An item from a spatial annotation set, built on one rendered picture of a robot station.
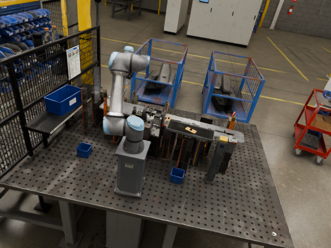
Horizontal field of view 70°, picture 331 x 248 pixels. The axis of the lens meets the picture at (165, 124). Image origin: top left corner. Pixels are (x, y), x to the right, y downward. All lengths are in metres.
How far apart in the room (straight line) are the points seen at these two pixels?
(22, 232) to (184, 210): 1.54
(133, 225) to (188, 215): 0.49
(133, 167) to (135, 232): 0.69
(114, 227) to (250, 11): 8.89
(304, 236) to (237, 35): 8.02
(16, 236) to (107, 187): 1.05
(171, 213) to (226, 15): 8.65
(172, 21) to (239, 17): 2.49
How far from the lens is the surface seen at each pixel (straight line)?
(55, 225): 2.39
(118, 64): 1.56
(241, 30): 9.98
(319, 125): 4.02
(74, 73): 2.53
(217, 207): 1.98
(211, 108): 4.42
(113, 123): 1.54
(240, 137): 2.24
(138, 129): 1.53
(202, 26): 9.84
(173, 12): 9.81
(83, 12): 2.70
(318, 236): 3.28
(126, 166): 1.69
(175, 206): 1.89
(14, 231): 2.74
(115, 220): 2.11
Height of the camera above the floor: 2.18
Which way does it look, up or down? 33 degrees down
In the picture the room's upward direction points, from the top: 10 degrees clockwise
